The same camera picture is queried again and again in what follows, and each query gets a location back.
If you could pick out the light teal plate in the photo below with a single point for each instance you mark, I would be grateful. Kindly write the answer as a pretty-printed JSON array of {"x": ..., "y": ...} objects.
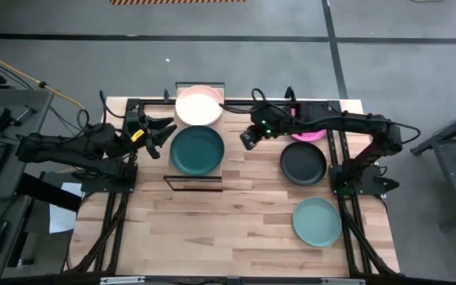
[{"x": 317, "y": 221}]

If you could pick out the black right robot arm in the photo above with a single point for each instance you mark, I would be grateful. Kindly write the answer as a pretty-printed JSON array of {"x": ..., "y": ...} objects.
[{"x": 350, "y": 122}]

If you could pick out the yellow tape tag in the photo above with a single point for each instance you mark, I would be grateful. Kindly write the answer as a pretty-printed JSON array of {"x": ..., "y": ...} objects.
[{"x": 137, "y": 135}]

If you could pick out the grey desk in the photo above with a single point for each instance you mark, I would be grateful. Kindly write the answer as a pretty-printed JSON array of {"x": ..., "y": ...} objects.
[{"x": 14, "y": 198}]

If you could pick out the black metal stand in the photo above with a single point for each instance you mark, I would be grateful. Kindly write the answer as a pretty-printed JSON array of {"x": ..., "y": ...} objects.
[{"x": 449, "y": 158}]

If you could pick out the black aluminium rig frame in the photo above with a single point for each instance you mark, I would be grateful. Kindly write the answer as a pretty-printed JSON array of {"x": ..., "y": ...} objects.
[{"x": 153, "y": 102}]

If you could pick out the white paper sheet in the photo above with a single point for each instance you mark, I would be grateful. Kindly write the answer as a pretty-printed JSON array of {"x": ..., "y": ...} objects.
[{"x": 63, "y": 213}]

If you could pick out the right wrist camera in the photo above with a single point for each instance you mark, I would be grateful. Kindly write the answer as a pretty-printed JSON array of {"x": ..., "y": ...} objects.
[{"x": 249, "y": 139}]

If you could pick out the black plate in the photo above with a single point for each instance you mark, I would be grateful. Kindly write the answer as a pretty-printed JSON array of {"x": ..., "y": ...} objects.
[{"x": 303, "y": 164}]

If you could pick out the magenta plate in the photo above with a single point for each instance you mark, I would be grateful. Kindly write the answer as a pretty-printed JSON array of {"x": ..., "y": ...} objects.
[{"x": 309, "y": 137}]

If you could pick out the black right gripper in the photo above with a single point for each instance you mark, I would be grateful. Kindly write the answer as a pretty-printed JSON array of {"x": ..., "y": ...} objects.
[{"x": 271, "y": 118}]

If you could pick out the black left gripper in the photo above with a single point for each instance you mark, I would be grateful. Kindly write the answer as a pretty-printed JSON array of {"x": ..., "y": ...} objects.
[{"x": 133, "y": 124}]

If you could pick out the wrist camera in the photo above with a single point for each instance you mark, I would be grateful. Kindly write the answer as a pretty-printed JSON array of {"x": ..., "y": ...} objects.
[
  {"x": 153, "y": 149},
  {"x": 249, "y": 139}
]

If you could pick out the black flat bar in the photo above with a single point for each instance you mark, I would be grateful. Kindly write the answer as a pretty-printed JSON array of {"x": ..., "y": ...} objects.
[{"x": 50, "y": 192}]

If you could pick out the black clamp tool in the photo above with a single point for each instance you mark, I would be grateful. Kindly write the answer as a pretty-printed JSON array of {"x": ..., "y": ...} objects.
[{"x": 2, "y": 118}]

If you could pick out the wooden shelf with black frame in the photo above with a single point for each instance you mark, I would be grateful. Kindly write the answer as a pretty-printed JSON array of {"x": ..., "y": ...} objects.
[{"x": 219, "y": 127}]

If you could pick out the dark green plate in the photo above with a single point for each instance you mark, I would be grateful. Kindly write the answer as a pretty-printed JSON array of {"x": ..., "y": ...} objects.
[{"x": 196, "y": 152}]

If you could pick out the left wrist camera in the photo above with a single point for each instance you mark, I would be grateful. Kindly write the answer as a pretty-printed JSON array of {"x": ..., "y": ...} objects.
[{"x": 153, "y": 149}]

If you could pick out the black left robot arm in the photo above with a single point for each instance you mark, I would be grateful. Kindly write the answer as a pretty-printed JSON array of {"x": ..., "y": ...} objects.
[{"x": 65, "y": 148}]

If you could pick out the grey metal bracket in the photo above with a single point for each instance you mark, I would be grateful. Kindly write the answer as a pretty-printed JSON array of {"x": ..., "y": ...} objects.
[
  {"x": 343, "y": 281},
  {"x": 122, "y": 280}
]

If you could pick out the pale pink plate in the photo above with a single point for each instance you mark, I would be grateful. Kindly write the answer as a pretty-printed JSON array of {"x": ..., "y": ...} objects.
[{"x": 198, "y": 107}]

